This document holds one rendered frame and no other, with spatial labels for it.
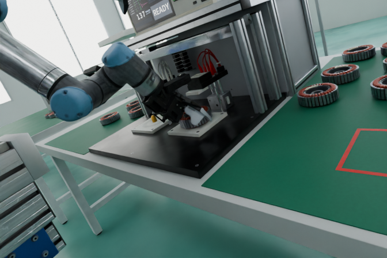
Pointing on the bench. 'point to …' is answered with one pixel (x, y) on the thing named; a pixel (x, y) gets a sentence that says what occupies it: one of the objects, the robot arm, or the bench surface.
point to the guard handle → (91, 71)
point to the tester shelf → (218, 11)
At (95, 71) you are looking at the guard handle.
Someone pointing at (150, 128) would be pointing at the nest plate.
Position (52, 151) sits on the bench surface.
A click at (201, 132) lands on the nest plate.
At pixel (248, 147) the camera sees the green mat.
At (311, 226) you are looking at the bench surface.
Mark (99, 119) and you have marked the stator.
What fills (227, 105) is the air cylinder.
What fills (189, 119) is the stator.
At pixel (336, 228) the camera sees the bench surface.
